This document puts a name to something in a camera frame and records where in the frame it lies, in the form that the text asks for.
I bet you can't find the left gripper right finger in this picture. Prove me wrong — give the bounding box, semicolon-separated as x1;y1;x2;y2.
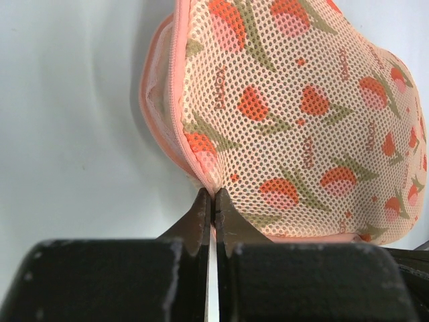
214;189;422;321

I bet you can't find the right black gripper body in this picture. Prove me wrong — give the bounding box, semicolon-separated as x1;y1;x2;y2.
388;241;428;295

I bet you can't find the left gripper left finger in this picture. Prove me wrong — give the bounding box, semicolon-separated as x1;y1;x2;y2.
1;189;211;321

